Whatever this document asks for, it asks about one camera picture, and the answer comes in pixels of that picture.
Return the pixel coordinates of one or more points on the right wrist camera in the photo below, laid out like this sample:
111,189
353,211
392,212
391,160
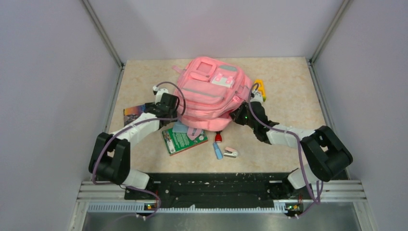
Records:
256,96

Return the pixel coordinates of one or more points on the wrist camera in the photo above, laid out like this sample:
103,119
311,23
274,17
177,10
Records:
158,92
256,96

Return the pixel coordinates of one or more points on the aluminium frame rail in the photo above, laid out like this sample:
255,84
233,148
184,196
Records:
102,32

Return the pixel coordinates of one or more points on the Jane Eyre book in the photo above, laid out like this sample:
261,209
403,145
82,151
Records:
132,113

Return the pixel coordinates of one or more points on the light blue notebook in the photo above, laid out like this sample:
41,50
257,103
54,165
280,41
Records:
179,127

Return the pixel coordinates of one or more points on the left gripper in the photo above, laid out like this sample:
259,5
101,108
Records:
151,104

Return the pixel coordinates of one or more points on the red black stamp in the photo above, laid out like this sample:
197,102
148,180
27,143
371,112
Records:
218,137

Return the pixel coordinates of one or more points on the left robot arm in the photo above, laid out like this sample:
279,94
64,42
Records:
111,156

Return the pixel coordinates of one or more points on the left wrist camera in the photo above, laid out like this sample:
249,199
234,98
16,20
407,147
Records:
158,92

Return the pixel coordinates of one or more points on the pink student backpack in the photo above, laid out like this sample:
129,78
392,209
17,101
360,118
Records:
209,91

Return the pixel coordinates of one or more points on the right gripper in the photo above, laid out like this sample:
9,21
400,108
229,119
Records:
236,114

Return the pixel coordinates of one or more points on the green picture book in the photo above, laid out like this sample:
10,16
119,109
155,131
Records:
179,142

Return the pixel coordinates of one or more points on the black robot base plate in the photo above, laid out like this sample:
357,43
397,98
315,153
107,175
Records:
256,185

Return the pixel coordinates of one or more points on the white pink eraser case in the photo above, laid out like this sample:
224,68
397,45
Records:
230,152

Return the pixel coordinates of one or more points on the yellow toy triangle block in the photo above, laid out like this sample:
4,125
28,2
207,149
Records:
261,88

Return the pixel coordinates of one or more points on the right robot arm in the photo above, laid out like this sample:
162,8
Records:
322,154

